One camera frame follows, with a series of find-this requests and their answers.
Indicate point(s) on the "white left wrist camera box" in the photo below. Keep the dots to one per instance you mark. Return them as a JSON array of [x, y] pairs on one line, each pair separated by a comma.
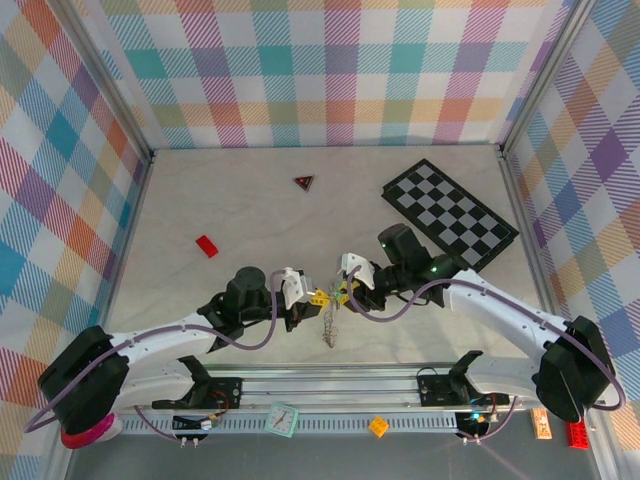
[[292, 285]]

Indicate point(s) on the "green plastic key tag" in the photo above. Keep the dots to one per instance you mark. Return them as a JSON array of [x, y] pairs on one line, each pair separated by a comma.
[[341, 298]]

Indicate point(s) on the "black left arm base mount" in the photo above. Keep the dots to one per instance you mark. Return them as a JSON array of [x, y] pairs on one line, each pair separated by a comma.
[[225, 392]]

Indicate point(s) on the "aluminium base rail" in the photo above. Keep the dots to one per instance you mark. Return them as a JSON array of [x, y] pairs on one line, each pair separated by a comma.
[[325, 387]]

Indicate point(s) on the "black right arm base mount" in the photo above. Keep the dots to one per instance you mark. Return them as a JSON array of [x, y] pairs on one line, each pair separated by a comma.
[[435, 390]]

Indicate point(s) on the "red black triangle tile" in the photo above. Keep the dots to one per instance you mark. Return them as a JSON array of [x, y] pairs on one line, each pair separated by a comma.
[[304, 183]]

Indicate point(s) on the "orange toy brick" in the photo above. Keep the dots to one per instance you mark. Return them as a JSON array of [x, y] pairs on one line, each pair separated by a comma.
[[379, 426]]

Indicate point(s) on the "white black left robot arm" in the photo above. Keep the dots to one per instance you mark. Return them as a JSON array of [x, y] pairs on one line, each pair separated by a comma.
[[160, 340]]

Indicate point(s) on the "red toy brick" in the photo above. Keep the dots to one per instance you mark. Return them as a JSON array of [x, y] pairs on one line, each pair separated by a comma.
[[577, 436], [207, 246]]

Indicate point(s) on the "aluminium frame post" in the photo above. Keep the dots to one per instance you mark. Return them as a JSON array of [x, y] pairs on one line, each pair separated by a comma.
[[111, 82], [543, 75]]

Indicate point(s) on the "black grey chessboard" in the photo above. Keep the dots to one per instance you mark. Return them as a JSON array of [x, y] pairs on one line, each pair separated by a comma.
[[450, 212]]

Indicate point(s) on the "small wooden block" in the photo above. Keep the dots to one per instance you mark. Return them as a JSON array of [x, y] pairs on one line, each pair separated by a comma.
[[542, 429]]

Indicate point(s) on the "black electronics box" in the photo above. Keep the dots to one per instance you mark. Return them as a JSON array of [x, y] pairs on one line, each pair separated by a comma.
[[187, 423], [472, 424]]

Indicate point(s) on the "aluminium frame side rail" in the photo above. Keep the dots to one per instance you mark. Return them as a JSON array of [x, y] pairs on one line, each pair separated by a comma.
[[108, 300], [534, 250]]

